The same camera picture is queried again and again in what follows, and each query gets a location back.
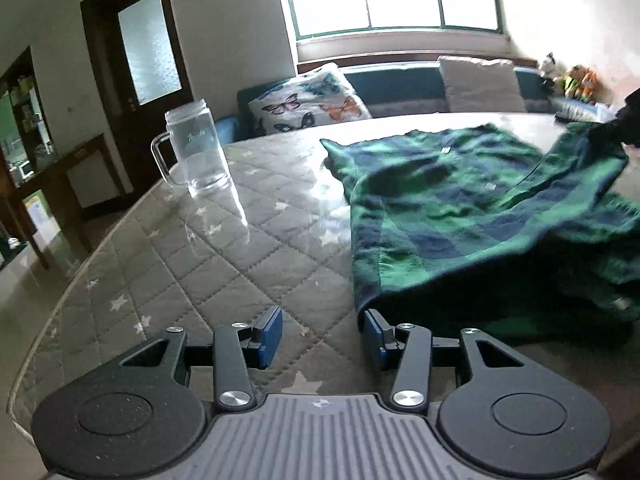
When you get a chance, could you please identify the blue sofa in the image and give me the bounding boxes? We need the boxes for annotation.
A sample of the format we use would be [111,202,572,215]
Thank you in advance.
[214,60,616,143]

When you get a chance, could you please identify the clear glass mug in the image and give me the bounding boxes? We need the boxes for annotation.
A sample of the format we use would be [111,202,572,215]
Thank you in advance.
[151,99,230,197]

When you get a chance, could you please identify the dark wooden side table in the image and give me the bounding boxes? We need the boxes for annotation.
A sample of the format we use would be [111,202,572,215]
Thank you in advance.
[1,133,127,270]

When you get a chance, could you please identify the dark wooden display cabinet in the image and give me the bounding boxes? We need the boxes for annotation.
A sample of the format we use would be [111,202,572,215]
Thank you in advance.
[1,48,58,186]

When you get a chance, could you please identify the green blue plaid shirt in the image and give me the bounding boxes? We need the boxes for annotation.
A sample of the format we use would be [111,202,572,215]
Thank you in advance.
[324,122,639,337]

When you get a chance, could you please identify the stuffed toy animals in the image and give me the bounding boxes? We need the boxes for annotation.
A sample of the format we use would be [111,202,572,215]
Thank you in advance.
[538,53,601,104]

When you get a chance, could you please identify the beige square cushion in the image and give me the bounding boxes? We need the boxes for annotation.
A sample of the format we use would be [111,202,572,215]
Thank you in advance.
[438,55,526,113]

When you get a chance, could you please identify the grey quilted star table cover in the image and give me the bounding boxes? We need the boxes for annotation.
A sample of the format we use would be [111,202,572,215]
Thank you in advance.
[5,110,640,480]

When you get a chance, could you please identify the butterfly print pillow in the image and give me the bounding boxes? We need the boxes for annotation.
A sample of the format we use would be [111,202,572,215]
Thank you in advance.
[248,63,372,136]

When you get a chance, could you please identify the dark wooden door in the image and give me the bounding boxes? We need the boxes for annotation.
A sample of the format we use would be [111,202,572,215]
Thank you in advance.
[80,0,193,195]

